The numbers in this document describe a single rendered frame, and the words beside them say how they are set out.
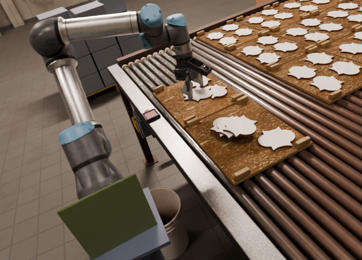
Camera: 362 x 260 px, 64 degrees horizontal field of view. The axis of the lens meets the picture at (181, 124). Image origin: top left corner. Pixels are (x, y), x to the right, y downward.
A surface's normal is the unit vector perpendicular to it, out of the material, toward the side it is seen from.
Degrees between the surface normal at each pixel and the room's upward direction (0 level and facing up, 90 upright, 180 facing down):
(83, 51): 90
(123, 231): 90
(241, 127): 0
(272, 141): 0
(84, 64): 90
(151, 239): 0
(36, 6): 90
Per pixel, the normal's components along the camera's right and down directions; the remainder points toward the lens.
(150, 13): 0.03, -0.17
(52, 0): 0.36, 0.49
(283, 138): -0.21, -0.79
